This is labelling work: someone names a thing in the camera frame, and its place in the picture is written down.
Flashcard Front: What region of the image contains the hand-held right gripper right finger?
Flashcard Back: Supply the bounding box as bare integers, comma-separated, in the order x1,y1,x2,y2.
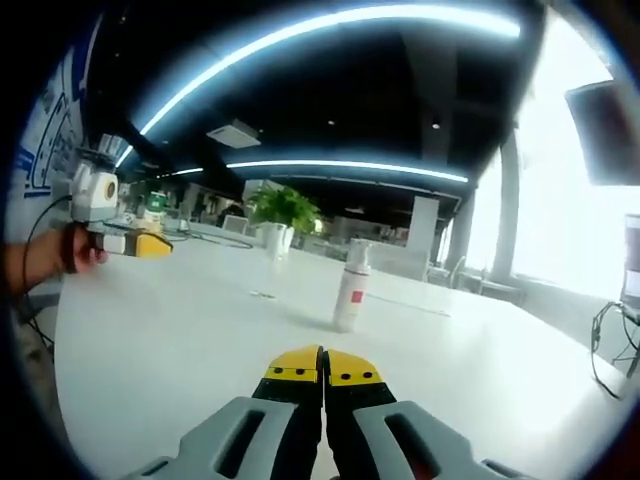
322,348,544,480

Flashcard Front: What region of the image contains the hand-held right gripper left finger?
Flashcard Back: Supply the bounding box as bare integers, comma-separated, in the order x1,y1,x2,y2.
118,343,325,480

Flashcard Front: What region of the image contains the white pump bottle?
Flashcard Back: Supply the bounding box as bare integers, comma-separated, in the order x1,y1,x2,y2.
333,238,374,334

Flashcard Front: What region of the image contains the clear pump bottle cover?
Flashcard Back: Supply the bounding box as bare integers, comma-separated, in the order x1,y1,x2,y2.
349,238,374,277

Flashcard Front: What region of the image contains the white and green bottle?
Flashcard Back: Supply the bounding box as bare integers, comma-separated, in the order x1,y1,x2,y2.
143,189,169,227

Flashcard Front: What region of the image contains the person's left hand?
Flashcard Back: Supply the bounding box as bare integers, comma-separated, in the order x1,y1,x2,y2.
60,224,110,275

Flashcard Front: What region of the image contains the ceiling air conditioner vent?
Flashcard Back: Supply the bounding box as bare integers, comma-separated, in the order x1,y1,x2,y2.
205,119,263,150

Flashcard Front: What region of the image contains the green potted plant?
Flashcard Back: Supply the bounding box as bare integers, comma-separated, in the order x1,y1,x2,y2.
246,182,324,262

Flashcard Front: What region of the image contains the grey chair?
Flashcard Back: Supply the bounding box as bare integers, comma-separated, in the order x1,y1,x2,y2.
452,255,527,307

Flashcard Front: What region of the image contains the white standing board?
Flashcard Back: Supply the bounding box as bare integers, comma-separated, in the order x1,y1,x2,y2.
406,195,442,254

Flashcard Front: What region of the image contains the short ceiling light strip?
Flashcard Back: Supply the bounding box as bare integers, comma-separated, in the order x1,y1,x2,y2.
225,159,470,184

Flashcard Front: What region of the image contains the long curved ceiling light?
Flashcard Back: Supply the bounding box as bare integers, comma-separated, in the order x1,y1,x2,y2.
115,3,522,169

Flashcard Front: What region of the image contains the laptop screen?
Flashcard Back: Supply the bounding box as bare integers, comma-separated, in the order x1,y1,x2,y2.
621,213,640,307

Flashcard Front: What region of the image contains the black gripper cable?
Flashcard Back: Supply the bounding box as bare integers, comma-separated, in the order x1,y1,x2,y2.
21,193,76,301

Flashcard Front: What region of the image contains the blue and white wall poster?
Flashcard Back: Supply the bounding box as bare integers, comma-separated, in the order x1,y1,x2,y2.
12,14,104,199

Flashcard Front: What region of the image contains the black cable bundle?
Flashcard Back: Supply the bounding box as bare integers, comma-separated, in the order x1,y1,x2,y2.
591,299,640,401

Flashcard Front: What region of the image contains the dark wall monitor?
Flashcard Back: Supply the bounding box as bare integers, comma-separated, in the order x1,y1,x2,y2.
565,78,640,187

